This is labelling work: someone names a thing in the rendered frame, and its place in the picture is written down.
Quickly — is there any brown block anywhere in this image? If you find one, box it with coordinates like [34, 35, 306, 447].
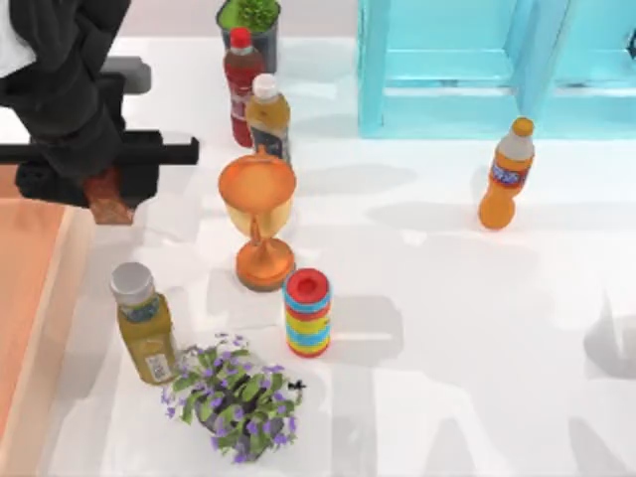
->
[81, 166, 136, 227]

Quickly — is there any pale grey rounded box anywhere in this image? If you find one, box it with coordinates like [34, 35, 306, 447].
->
[101, 56, 153, 96]

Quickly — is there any red bottle with red cap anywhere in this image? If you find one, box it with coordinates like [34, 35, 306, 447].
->
[223, 27, 267, 149]

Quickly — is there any orange trophy cup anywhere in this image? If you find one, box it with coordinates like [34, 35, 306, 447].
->
[217, 145, 299, 295]

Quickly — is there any yellow bottle with white cap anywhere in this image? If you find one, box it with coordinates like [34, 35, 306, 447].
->
[244, 73, 293, 168]

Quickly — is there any shallow salmon-coloured box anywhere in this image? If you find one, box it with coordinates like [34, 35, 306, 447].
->
[0, 197, 98, 477]

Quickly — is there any yellow bottle with grey cap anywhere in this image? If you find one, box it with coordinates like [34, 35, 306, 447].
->
[109, 261, 181, 387]

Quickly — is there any green plant in dark pot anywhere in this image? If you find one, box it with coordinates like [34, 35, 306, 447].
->
[215, 0, 281, 76]

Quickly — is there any stack of coloured rings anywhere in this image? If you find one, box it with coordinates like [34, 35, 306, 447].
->
[281, 267, 334, 360]

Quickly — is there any purple flower plant pot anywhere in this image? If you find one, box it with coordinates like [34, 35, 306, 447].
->
[160, 331, 308, 466]

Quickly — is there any light blue rack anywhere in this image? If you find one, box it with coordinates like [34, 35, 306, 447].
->
[356, 0, 636, 141]

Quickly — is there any orange bottle with orange cap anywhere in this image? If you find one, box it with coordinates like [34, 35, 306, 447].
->
[477, 116, 537, 233]

